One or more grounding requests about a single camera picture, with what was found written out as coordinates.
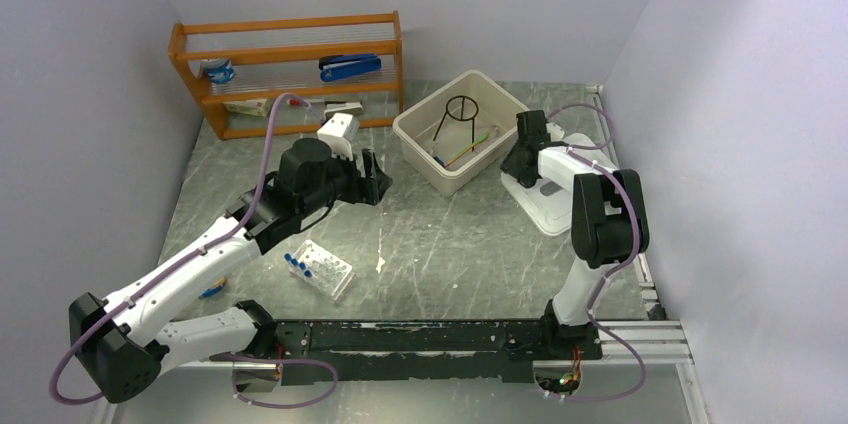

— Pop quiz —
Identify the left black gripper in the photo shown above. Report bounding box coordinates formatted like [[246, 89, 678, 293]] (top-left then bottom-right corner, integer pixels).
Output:
[[299, 144, 392, 216]]

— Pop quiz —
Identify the orange wooden shelf rack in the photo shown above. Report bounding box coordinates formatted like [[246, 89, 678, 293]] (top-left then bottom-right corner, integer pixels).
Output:
[[168, 11, 405, 140]]

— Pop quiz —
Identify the small white cardboard box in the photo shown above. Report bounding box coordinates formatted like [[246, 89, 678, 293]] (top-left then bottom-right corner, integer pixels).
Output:
[[223, 98, 273, 117]]

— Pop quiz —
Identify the black wire tripod stand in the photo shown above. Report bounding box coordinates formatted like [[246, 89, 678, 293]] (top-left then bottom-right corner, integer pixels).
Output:
[[432, 94, 480, 150]]

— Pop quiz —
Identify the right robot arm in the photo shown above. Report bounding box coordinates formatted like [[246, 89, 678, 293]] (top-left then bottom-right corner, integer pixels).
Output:
[[500, 110, 650, 358]]

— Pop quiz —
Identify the yellow blue small block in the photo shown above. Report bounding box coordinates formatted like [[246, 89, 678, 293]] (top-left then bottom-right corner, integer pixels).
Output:
[[200, 278, 226, 299]]

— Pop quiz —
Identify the red capped marker pen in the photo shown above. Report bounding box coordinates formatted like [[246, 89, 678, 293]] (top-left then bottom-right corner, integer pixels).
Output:
[[287, 98, 326, 107]]

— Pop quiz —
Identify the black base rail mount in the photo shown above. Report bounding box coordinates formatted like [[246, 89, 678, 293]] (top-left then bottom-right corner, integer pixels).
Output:
[[244, 317, 603, 383]]

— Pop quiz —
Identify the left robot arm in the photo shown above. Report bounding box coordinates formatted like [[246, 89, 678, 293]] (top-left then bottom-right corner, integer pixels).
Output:
[[60, 138, 392, 403]]

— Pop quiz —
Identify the white plastic bin lid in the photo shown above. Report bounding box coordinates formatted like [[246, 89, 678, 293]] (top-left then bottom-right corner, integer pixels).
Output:
[[501, 131, 617, 236]]

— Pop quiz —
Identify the blue white tape roll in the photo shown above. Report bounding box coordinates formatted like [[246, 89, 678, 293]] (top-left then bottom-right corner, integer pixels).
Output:
[[199, 58, 235, 84]]

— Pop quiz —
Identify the white test tube rack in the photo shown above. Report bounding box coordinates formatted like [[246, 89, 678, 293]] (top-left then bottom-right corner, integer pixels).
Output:
[[284, 239, 355, 301]]

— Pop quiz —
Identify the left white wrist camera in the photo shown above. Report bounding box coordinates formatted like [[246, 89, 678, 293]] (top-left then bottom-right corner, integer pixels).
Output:
[[316, 113, 360, 161]]

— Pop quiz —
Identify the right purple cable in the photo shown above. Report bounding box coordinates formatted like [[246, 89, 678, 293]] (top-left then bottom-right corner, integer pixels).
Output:
[[546, 102, 647, 404]]

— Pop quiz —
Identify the beige whiteboard eraser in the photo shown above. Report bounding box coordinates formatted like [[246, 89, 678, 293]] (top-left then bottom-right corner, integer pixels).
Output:
[[324, 100, 364, 120]]

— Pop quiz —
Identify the blue stapler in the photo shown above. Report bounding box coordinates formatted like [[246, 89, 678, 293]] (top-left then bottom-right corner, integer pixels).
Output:
[[318, 53, 382, 82]]

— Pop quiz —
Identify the beige plastic bin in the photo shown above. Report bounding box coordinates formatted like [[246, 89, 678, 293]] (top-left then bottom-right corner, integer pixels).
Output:
[[393, 70, 528, 197]]

